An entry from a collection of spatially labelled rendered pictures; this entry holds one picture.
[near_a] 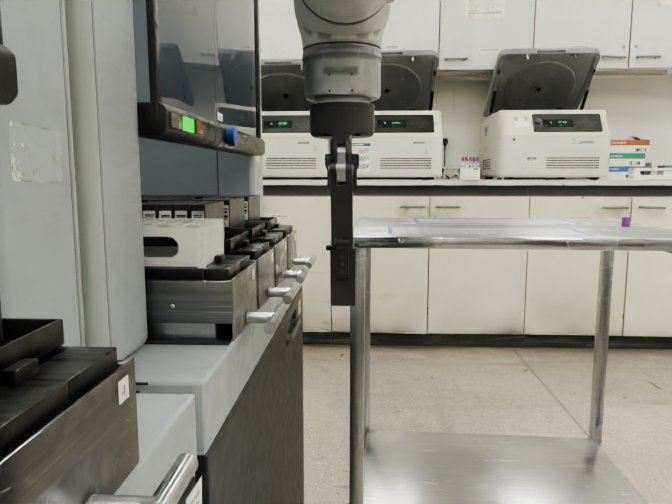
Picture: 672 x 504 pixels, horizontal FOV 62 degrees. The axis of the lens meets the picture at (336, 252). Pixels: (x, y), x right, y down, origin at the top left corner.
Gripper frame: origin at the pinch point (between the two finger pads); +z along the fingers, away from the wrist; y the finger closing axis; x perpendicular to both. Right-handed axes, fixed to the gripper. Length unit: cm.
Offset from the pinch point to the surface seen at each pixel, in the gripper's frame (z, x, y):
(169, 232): -5.8, -19.3, 4.7
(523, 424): 81, 63, -136
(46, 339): -2.9, -16.0, 36.1
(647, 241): -1, 48, -25
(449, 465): 52, 22, -52
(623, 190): -3, 138, -233
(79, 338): 1.1, -21.0, 22.8
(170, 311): 2.8, -19.0, 6.5
